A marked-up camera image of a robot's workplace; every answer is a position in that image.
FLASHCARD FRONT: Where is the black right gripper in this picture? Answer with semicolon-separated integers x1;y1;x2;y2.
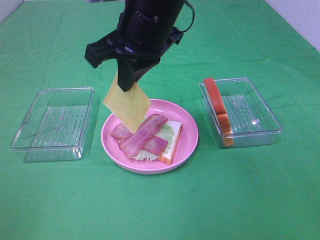
84;26;184;92

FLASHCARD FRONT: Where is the yellow cheese slice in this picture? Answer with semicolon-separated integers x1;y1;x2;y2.
103;72;151;133

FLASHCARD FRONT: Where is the pink bacon strip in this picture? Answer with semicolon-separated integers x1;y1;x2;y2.
110;123;168;159
118;113;168;158

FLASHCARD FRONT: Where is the green lettuce leaf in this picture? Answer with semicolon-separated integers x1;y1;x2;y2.
133;124;176;161

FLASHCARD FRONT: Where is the white bread slice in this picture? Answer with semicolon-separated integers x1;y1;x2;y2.
203;77;234;148
155;120;183;165

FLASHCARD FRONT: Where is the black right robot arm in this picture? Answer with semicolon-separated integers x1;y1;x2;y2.
84;0;185;92

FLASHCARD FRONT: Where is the clear left plastic tray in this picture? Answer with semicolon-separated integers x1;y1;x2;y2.
10;87;95;163

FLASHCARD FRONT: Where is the clear plastic tray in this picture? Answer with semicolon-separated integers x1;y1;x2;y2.
10;87;95;163
199;77;283;149

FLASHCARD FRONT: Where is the pink round plate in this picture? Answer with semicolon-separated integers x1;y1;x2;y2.
100;99;199;175

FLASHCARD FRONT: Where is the clear right plastic tray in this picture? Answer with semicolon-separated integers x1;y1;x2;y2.
199;77;283;149

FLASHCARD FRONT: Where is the green tablecloth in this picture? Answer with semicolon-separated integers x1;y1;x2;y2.
0;0;320;240

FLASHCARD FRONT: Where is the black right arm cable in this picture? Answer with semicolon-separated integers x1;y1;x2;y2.
172;0;196;35

